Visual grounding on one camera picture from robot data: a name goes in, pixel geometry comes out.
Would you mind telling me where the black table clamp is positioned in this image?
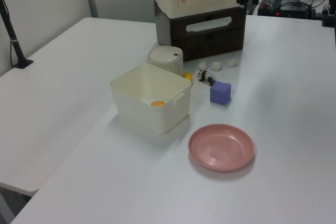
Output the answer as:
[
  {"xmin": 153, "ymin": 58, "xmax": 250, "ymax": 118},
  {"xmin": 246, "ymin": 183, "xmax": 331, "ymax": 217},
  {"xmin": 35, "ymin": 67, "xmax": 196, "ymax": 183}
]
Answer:
[{"xmin": 321, "ymin": 0, "xmax": 336, "ymax": 28}]

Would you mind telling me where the panda toy figure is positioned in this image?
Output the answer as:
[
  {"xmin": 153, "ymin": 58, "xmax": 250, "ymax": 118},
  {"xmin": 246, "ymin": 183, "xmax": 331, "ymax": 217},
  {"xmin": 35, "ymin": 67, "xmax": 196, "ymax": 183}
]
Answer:
[{"xmin": 197, "ymin": 69, "xmax": 216, "ymax": 87}]

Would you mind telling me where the black electronics box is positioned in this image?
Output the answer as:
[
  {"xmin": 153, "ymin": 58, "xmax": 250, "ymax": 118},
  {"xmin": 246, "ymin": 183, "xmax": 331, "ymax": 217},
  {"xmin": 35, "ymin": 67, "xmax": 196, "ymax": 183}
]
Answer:
[{"xmin": 258, "ymin": 0, "xmax": 311, "ymax": 18}]

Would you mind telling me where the purple cube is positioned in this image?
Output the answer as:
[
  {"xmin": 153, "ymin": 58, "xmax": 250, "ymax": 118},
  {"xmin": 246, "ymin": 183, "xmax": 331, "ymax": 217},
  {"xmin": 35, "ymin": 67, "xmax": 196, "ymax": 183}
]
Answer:
[{"xmin": 209, "ymin": 81, "xmax": 232, "ymax": 107}]

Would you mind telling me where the black camera stand pole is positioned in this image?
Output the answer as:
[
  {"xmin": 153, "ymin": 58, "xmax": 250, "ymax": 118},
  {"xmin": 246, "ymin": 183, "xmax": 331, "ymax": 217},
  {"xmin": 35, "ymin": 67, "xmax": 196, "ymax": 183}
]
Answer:
[{"xmin": 0, "ymin": 0, "xmax": 34, "ymax": 70}]

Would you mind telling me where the small white lidded bin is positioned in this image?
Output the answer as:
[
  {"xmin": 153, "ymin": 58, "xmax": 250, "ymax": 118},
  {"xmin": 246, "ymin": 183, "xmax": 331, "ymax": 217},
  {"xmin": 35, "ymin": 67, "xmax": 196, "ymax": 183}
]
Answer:
[{"xmin": 147, "ymin": 46, "xmax": 184, "ymax": 76}]

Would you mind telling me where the pink plate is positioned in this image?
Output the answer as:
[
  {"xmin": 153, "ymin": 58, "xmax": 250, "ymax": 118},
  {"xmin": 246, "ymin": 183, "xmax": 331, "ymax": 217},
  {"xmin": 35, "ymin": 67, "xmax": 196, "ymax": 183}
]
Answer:
[{"xmin": 187, "ymin": 123, "xmax": 256, "ymax": 173}]

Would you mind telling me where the cream plastic storage box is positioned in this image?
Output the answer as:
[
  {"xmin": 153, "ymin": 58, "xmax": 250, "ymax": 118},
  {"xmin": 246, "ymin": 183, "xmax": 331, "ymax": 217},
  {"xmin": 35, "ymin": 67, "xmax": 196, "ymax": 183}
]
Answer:
[{"xmin": 110, "ymin": 63, "xmax": 192, "ymax": 135}]

